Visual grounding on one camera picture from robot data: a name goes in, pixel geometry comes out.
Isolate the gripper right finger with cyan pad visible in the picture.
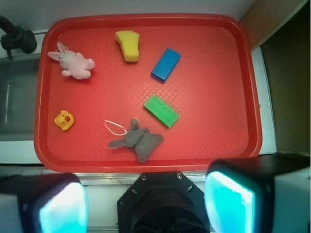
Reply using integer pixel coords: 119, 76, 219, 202
204, 155, 311, 233

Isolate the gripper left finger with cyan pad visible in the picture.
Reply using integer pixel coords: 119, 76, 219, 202
0, 173, 88, 233

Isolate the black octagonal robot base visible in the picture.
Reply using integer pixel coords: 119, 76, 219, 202
117, 172, 210, 233

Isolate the yellow rubber duck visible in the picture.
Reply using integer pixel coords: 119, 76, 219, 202
54, 110, 75, 131

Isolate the grey plush elephant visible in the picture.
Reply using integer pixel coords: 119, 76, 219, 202
104, 118, 164, 164

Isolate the red plastic tray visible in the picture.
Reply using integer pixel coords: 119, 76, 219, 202
34, 14, 262, 172

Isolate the green rectangular block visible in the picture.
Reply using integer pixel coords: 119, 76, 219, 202
143, 94, 180, 128

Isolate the grey metal sink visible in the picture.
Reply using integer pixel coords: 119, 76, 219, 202
0, 54, 40, 141

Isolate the pink plush bunny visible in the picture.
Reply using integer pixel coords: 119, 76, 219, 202
48, 42, 95, 80

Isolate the blue rectangular block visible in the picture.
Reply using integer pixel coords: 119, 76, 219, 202
151, 48, 181, 83

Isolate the yellow sponge wedge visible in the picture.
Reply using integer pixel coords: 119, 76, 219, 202
115, 30, 140, 63

